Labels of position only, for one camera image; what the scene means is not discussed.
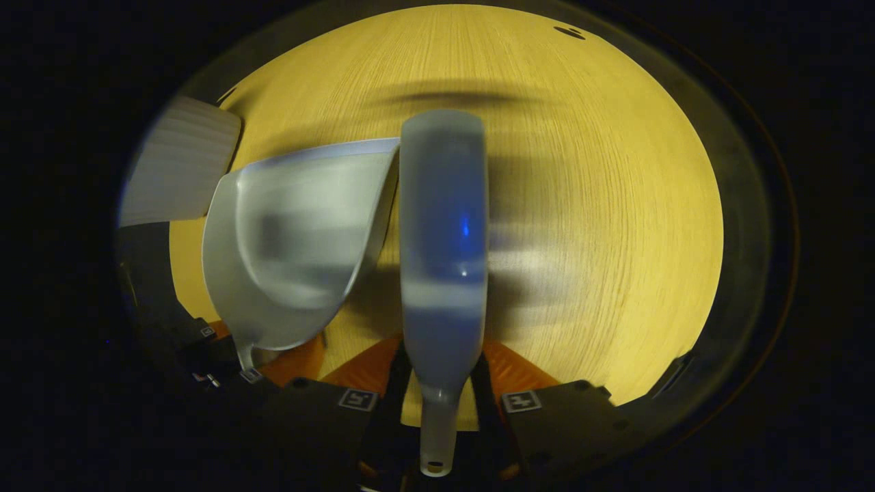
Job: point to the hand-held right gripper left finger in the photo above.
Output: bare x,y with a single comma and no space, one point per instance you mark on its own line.
395,389

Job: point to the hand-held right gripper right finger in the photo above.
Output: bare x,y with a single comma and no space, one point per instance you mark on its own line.
492,403

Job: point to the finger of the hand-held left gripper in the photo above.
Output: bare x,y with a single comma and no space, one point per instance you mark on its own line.
294,365
208,342

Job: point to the white plastic dustpan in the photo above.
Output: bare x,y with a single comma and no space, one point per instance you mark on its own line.
301,225

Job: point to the white ribbed garbage bin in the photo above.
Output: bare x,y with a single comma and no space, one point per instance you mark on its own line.
178,164

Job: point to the small white broom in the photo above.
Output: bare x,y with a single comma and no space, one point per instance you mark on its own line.
444,205

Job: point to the wooden desktop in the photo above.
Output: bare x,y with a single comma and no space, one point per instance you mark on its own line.
601,239

